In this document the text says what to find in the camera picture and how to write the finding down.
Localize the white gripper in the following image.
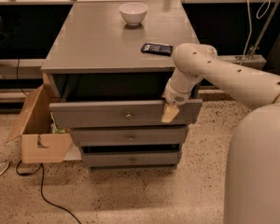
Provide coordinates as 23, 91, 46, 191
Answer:
161, 68, 202, 123

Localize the grey top drawer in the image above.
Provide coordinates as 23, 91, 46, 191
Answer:
49, 98, 203, 129

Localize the grey drawer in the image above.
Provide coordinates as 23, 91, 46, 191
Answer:
81, 151, 182, 168
70, 126, 189, 147
49, 98, 203, 129

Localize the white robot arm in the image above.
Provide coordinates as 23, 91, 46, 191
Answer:
161, 43, 280, 224

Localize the grey middle drawer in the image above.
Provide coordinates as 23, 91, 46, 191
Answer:
70, 126, 189, 147

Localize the grey bottom drawer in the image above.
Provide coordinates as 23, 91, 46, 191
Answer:
81, 151, 182, 168

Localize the grey drawer cabinet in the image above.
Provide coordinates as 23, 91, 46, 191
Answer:
41, 0, 211, 171

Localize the open cardboard box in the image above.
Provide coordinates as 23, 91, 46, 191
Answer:
7, 74, 76, 163

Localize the dark blue snack packet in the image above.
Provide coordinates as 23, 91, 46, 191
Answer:
141, 43, 173, 56

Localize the white ceramic bowl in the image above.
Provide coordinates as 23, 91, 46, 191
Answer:
119, 2, 147, 25

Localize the green packet in box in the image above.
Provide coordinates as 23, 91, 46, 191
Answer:
50, 114, 69, 133

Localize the metal diagonal pole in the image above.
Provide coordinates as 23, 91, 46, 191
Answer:
247, 0, 280, 61

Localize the white hanging cable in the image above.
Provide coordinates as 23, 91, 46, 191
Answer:
239, 0, 273, 65

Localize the black floor cable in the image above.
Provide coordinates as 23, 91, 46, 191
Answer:
16, 159, 82, 224

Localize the black wall cable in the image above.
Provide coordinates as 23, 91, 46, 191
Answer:
16, 58, 30, 97

